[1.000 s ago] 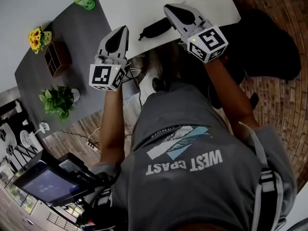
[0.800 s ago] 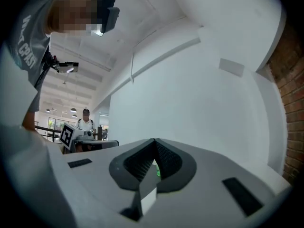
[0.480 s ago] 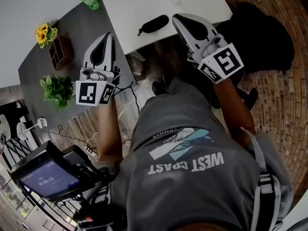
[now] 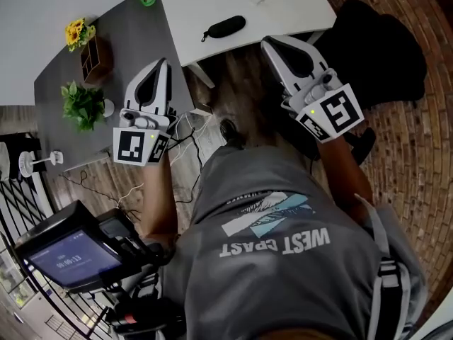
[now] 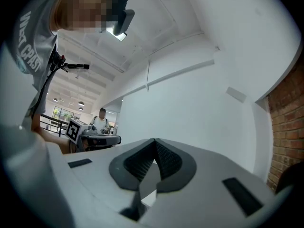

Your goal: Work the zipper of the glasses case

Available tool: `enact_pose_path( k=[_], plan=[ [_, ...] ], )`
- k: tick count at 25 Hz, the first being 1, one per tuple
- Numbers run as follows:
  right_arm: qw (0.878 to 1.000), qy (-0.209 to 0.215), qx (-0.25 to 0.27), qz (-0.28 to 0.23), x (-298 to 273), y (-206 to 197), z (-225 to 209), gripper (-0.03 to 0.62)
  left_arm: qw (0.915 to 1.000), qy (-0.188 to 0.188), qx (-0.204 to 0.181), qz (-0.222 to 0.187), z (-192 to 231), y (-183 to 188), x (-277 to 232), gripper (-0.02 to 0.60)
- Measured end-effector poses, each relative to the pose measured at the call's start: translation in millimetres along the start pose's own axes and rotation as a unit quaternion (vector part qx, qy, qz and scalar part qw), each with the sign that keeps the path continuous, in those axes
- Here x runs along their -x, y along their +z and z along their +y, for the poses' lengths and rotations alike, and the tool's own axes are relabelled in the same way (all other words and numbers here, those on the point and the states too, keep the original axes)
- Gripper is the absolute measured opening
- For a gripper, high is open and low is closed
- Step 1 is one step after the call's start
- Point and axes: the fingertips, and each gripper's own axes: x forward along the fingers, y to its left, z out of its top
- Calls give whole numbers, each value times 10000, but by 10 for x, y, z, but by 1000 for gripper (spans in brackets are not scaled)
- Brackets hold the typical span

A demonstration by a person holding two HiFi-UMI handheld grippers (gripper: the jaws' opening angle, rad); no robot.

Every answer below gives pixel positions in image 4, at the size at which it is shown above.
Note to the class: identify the small white desk fan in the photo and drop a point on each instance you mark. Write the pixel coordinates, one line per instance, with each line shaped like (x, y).
(25, 163)

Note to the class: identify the green potted plant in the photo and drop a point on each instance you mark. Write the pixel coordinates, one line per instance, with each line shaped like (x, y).
(83, 106)

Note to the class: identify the black metal railing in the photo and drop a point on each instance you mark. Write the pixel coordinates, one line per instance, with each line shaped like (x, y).
(21, 197)

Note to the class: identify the black office chair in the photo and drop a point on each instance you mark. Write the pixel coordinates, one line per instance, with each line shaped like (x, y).
(371, 55)

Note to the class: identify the yellow sunflower bouquet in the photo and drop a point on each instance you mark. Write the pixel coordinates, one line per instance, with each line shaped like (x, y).
(75, 32)

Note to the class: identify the person's grey t-shirt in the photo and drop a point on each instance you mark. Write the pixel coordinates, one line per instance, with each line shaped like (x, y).
(283, 278)

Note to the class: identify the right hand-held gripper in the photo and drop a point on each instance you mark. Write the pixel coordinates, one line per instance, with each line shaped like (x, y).
(339, 112)

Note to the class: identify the white power strip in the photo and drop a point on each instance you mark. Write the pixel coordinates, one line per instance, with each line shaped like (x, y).
(201, 112)

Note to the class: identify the black phone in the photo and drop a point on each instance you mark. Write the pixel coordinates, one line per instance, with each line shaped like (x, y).
(74, 260)

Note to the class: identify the person's left forearm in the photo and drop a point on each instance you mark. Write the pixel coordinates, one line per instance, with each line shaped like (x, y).
(157, 204)

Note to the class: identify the person's dark shoe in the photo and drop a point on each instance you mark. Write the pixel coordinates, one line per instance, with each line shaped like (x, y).
(230, 131)

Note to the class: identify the person's right forearm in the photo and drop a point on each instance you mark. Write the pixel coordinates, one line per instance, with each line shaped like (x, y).
(339, 168)

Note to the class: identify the white desk leg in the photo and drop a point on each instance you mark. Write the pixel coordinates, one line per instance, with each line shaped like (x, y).
(201, 74)

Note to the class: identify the brown wooden organizer box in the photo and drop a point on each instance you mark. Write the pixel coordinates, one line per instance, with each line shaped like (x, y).
(102, 59)

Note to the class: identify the black glasses case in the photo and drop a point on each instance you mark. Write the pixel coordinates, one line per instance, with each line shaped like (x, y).
(226, 26)

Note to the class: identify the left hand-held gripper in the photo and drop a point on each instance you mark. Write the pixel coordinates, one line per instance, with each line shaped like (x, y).
(131, 145)

